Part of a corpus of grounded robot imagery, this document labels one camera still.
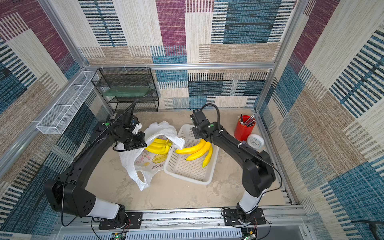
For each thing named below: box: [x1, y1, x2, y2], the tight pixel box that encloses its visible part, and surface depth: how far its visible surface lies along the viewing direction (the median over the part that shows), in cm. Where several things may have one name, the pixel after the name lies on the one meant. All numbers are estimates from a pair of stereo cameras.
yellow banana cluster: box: [145, 138, 173, 155], surface depth 94 cm
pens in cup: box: [238, 113, 256, 127], surface depth 98 cm
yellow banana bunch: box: [175, 139, 213, 168], surface depth 82 cm
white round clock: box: [246, 133, 265, 150], surface depth 95 cm
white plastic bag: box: [116, 121, 185, 192], surface depth 79 cm
